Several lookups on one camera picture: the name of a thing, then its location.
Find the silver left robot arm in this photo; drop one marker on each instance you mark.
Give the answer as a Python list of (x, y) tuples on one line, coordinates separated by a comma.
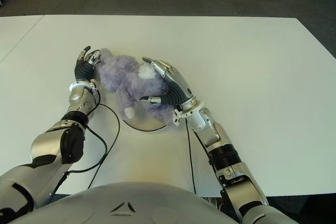
[(52, 145)]

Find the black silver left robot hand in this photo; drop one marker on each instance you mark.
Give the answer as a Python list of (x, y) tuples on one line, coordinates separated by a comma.
[(83, 72)]

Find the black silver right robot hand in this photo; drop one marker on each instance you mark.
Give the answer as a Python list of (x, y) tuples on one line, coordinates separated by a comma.
[(176, 87)]

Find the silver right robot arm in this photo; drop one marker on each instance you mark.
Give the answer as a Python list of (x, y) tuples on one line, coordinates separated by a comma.
[(228, 161)]

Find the silver robot torso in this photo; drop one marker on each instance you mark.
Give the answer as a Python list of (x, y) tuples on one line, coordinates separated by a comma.
[(123, 205)]

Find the purple plush bunny doll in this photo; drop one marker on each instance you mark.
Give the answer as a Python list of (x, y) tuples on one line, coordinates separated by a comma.
[(131, 79)]

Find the white plate with black rim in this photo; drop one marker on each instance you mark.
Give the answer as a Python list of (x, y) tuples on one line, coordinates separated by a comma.
[(147, 124)]

